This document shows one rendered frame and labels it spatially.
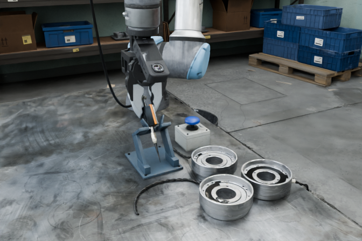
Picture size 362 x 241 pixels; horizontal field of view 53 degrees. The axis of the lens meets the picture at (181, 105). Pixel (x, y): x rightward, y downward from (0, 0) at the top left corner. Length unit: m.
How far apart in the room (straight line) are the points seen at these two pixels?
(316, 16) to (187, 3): 3.43
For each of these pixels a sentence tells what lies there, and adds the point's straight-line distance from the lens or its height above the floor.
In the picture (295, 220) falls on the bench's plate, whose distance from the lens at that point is 0.74.
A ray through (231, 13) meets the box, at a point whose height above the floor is 0.69.
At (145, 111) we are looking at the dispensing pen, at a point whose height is 0.93.
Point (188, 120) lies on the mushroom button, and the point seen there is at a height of 0.87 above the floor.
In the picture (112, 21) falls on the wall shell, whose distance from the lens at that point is 4.75.
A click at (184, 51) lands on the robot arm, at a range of 1.11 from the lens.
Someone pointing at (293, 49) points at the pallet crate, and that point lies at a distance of 4.74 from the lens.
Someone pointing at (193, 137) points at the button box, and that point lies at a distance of 0.93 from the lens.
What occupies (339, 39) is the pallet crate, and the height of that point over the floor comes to 0.51.
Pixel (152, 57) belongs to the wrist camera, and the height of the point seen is 1.07.
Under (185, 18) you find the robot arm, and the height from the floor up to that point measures 1.10.
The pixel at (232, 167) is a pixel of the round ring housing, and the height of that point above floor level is 0.83.
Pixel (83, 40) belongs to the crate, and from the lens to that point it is 4.18.
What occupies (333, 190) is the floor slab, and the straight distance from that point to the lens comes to 2.38.
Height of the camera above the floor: 1.24
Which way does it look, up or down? 21 degrees down
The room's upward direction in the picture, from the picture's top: 1 degrees counter-clockwise
